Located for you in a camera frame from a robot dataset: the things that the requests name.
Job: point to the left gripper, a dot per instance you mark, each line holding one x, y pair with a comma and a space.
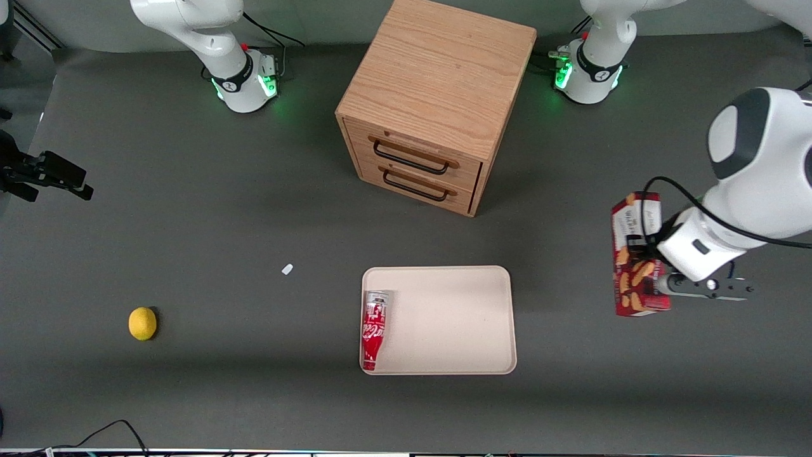
648, 249

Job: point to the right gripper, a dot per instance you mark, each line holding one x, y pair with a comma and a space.
19, 170

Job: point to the red cookie box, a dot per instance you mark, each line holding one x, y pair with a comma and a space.
634, 292

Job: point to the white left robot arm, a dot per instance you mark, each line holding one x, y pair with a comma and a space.
761, 158

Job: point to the beige plastic tray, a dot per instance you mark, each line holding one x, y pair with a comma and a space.
450, 317

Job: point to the yellow lemon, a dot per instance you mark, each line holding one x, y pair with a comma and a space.
142, 324

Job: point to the wooden drawer front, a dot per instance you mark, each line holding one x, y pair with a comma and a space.
460, 198
466, 171

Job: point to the wooden drawer cabinet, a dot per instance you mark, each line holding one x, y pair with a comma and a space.
438, 70

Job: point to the red cola can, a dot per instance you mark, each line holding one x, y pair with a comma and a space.
374, 327

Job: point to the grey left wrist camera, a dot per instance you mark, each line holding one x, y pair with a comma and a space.
698, 289

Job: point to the aluminium frame rail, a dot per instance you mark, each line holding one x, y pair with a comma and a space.
38, 26

